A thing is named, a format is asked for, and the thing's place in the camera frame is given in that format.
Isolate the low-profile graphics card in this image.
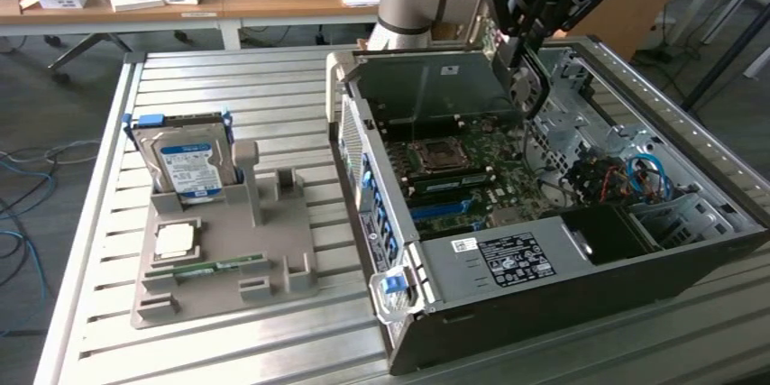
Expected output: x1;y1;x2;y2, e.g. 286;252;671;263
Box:
465;13;553;121

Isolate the black slanted pole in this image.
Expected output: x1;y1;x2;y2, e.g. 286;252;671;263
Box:
684;10;770;111

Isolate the CPU socket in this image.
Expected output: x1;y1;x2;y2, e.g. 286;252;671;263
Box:
413;137;468;174

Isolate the green motherboard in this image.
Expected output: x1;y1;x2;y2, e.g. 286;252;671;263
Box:
381;116;567;242

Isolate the green RAM stick white label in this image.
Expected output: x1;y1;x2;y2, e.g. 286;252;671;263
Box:
413;172;495;197

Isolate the blue expansion slot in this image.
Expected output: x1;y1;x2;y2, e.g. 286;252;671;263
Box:
410;199;470;220

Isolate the metal disk bay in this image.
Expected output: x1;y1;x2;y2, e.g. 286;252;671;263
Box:
628;193;744;252

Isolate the grey power supply unit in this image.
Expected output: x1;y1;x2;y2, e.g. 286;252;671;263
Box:
417;215;603;305

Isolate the hard disk with blue caddy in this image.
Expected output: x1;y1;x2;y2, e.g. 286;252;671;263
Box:
121;109;236;206

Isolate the open black PC case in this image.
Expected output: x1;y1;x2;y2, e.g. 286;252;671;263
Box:
324;34;770;377

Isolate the grey plastic parts rack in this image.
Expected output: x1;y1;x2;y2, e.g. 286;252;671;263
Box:
128;139;320;331

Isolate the grey castor table leg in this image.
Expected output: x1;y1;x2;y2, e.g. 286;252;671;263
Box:
46;32;133;84

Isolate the silver CPU chip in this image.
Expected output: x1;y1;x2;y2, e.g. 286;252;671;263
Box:
152;225;197;258

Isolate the blue data wire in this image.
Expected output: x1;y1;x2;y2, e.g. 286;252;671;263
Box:
623;153;676;205

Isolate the coloured power wire bundle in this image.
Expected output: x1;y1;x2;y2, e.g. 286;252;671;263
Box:
564;157;629;206

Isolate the wooden desk white frame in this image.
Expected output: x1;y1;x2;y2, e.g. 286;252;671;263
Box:
0;0;552;50

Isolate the grey floor cable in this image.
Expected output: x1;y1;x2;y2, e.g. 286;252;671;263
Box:
0;139;101;168

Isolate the blue floor cable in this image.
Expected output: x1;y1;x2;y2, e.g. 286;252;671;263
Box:
0;150;58;339

